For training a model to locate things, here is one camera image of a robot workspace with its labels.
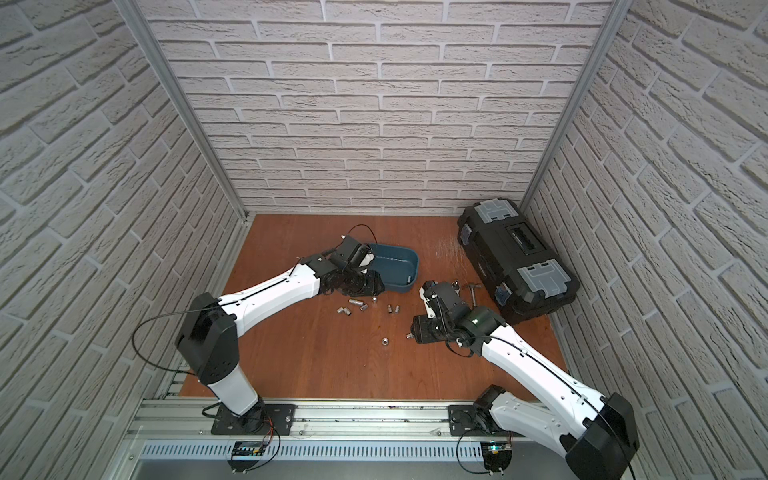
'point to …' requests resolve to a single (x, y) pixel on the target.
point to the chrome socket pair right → (348, 312)
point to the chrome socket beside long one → (364, 307)
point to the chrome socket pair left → (340, 309)
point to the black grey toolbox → (522, 276)
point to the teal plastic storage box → (398, 266)
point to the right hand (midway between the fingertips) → (423, 327)
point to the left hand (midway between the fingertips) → (386, 286)
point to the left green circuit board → (245, 454)
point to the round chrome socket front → (385, 341)
